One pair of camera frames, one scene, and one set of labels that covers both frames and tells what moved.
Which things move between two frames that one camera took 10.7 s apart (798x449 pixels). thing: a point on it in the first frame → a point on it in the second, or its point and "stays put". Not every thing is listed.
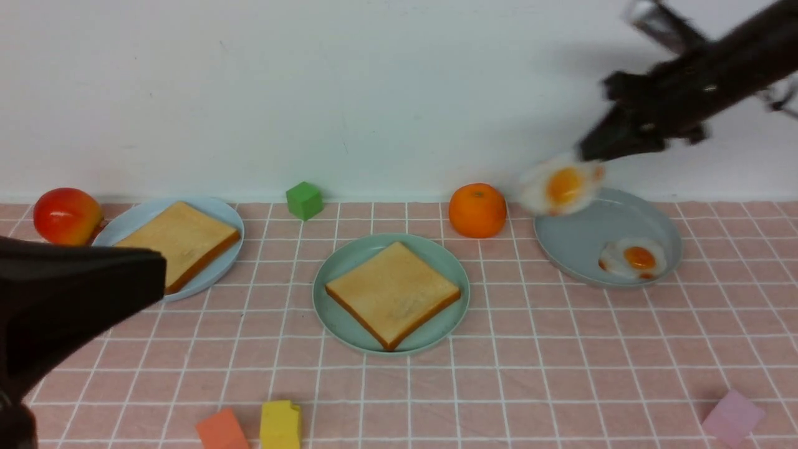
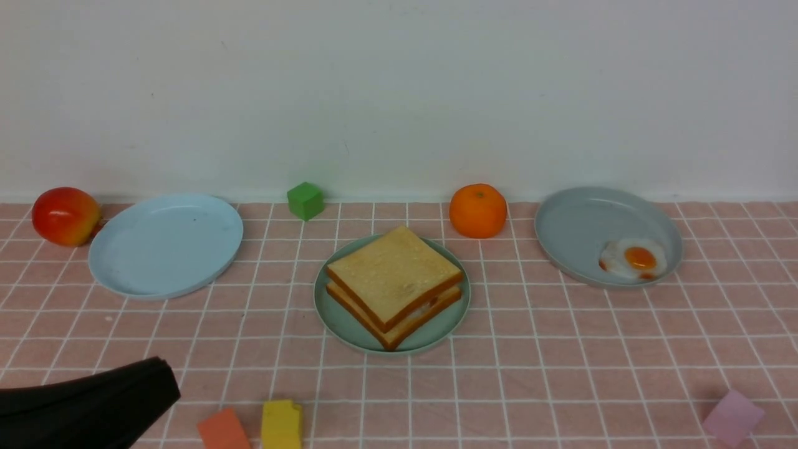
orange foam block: (222, 430) stays put
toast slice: (190, 241) → (393, 276)
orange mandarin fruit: (477, 211) stays put
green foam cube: (304, 201) stays put
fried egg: (560, 186) → (425, 307)
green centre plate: (345, 327) stays put
